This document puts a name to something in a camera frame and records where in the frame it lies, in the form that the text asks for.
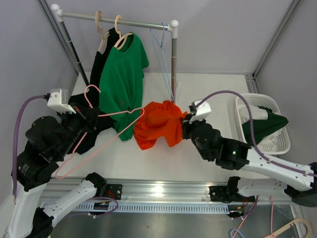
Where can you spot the pink wire hanger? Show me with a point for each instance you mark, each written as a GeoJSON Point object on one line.
{"type": "Point", "coordinates": [100, 149]}

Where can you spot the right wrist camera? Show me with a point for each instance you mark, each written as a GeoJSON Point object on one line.
{"type": "Point", "coordinates": [199, 111]}

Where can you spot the white and dark green shirt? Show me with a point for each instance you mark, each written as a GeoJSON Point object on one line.
{"type": "Point", "coordinates": [266, 124]}

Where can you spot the orange t shirt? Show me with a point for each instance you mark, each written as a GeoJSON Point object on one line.
{"type": "Point", "coordinates": [159, 120]}

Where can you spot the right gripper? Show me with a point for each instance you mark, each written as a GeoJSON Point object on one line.
{"type": "Point", "coordinates": [186, 126]}

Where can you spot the beige hanger on floor right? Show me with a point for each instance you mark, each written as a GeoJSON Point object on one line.
{"type": "Point", "coordinates": [294, 223]}

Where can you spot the bright green t shirt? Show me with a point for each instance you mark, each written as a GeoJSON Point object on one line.
{"type": "Point", "coordinates": [121, 85]}

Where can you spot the beige hanger with green shirt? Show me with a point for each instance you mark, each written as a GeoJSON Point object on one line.
{"type": "Point", "coordinates": [122, 38]}

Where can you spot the slotted cable duct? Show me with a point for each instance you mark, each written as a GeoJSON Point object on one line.
{"type": "Point", "coordinates": [128, 207]}

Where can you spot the blue hanger on floor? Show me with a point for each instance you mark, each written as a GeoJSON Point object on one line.
{"type": "Point", "coordinates": [235, 232]}

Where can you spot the white plastic basket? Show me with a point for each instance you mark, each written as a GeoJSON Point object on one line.
{"type": "Point", "coordinates": [283, 144]}

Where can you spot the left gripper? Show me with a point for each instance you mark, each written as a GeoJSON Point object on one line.
{"type": "Point", "coordinates": [90, 115]}

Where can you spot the black t shirt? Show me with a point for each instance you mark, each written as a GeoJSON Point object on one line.
{"type": "Point", "coordinates": [92, 96]}

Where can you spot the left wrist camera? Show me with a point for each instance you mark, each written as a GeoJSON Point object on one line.
{"type": "Point", "coordinates": [58, 101]}

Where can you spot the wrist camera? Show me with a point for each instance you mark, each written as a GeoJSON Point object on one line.
{"type": "Point", "coordinates": [199, 111]}
{"type": "Point", "coordinates": [58, 101]}

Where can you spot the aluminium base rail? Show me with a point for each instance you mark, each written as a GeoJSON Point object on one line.
{"type": "Point", "coordinates": [140, 191]}

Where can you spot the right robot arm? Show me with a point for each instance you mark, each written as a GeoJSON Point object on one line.
{"type": "Point", "coordinates": [282, 178]}

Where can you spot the metal clothes rack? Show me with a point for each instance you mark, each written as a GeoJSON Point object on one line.
{"type": "Point", "coordinates": [172, 28]}

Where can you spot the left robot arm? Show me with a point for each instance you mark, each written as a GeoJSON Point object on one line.
{"type": "Point", "coordinates": [48, 143]}

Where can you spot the beige hanger with black shirt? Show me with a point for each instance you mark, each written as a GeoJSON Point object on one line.
{"type": "Point", "coordinates": [104, 36]}

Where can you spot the blue wire hanger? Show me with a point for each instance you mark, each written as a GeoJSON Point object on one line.
{"type": "Point", "coordinates": [159, 51]}

